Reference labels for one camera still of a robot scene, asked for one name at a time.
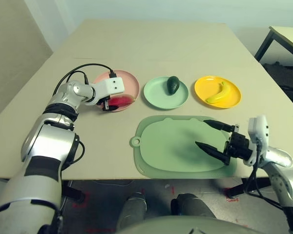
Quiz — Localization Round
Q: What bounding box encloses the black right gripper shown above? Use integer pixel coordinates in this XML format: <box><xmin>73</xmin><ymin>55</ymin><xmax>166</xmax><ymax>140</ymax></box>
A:
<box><xmin>194</xmin><ymin>119</ymin><xmax>256</xmax><ymax>166</ymax></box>

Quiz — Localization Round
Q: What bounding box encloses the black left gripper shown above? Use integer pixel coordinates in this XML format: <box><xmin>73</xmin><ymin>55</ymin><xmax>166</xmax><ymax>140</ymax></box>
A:
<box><xmin>96</xmin><ymin>95</ymin><xmax>121</xmax><ymax>112</ymax></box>

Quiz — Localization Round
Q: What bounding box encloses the red watermelon slice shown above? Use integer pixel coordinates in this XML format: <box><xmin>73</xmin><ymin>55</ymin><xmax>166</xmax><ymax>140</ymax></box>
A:
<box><xmin>108</xmin><ymin>95</ymin><xmax>135</xmax><ymax>108</ymax></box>

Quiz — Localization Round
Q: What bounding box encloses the yellow banana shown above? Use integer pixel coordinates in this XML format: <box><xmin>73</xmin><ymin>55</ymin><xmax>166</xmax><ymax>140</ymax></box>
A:
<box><xmin>205</xmin><ymin>81</ymin><xmax>231</xmax><ymax>104</ymax></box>

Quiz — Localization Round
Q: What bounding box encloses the dark green avocado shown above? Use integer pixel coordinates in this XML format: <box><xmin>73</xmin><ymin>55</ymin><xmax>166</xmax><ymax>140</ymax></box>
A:
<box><xmin>167</xmin><ymin>76</ymin><xmax>181</xmax><ymax>95</ymax></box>

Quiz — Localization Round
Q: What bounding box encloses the pink round plate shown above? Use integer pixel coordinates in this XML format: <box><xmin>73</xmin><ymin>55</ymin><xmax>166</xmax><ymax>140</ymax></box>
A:
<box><xmin>92</xmin><ymin>70</ymin><xmax>140</xmax><ymax>112</ymax></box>

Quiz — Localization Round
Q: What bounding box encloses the mint green round plate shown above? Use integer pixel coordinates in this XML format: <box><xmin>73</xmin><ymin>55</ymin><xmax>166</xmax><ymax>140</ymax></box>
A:
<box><xmin>143</xmin><ymin>76</ymin><xmax>189</xmax><ymax>110</ymax></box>

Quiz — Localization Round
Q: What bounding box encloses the yellow round plate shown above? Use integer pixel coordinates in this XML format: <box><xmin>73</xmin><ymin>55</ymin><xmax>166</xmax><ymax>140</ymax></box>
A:
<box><xmin>194</xmin><ymin>76</ymin><xmax>242</xmax><ymax>109</ymax></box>

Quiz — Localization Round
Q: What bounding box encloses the green silicone mat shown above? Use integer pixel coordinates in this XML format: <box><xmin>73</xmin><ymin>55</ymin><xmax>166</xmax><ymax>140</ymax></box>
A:
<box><xmin>129</xmin><ymin>115</ymin><xmax>237</xmax><ymax>180</ymax></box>

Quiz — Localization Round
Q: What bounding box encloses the black table leg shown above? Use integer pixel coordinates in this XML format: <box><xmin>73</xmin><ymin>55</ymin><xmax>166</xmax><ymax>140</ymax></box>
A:
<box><xmin>62</xmin><ymin>180</ymin><xmax>86</xmax><ymax>204</ymax></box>
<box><xmin>226</xmin><ymin>177</ymin><xmax>272</xmax><ymax>198</ymax></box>

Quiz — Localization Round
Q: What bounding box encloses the red floor tape mark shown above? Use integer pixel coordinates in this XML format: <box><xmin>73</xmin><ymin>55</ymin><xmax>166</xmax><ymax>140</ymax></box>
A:
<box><xmin>72</xmin><ymin>192</ymin><xmax>91</xmax><ymax>209</ymax></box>
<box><xmin>223</xmin><ymin>187</ymin><xmax>240</xmax><ymax>203</ymax></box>

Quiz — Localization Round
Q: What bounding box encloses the grey robot right leg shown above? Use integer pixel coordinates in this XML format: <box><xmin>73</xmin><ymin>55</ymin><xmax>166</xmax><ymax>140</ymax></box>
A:
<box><xmin>170</xmin><ymin>194</ymin><xmax>215</xmax><ymax>217</ymax></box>

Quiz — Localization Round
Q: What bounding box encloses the grey robot leg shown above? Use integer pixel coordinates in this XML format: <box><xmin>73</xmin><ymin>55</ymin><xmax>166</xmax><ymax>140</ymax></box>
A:
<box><xmin>117</xmin><ymin>192</ymin><xmax>147</xmax><ymax>229</ymax></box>
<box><xmin>170</xmin><ymin>194</ymin><xmax>215</xmax><ymax>217</ymax></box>

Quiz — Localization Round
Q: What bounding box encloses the dark fuzzy floor rug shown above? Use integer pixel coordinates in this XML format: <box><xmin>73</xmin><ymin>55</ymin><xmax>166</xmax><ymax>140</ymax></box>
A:
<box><xmin>262</xmin><ymin>62</ymin><xmax>293</xmax><ymax>108</ymax></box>

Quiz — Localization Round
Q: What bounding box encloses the grey robot torso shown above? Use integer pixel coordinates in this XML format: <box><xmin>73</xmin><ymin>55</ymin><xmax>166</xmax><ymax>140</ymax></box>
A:
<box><xmin>114</xmin><ymin>215</ymin><xmax>254</xmax><ymax>234</ymax></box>

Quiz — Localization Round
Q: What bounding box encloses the grey robot left leg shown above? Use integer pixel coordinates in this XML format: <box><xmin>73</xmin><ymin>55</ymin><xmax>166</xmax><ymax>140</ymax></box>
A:
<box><xmin>117</xmin><ymin>192</ymin><xmax>147</xmax><ymax>229</ymax></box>

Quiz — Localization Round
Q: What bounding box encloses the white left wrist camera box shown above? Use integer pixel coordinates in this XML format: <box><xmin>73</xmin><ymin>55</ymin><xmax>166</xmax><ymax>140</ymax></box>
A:
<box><xmin>84</xmin><ymin>77</ymin><xmax>125</xmax><ymax>106</ymax></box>

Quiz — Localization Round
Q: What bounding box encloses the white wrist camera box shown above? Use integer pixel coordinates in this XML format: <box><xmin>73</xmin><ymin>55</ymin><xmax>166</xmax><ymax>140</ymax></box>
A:
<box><xmin>84</xmin><ymin>77</ymin><xmax>125</xmax><ymax>106</ymax></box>
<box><xmin>244</xmin><ymin>115</ymin><xmax>269</xmax><ymax>166</ymax></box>

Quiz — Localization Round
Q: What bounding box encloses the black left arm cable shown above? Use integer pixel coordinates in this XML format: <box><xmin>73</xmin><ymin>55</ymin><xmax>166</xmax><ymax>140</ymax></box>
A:
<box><xmin>53</xmin><ymin>63</ymin><xmax>117</xmax><ymax>171</ymax></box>

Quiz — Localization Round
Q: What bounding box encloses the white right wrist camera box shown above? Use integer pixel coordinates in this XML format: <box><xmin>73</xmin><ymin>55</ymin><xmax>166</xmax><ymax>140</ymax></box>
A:
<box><xmin>244</xmin><ymin>115</ymin><xmax>269</xmax><ymax>166</ymax></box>

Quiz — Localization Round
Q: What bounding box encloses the beige side table black frame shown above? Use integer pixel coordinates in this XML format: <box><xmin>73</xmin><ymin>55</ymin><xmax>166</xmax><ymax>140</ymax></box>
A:
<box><xmin>254</xmin><ymin>26</ymin><xmax>293</xmax><ymax>64</ymax></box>

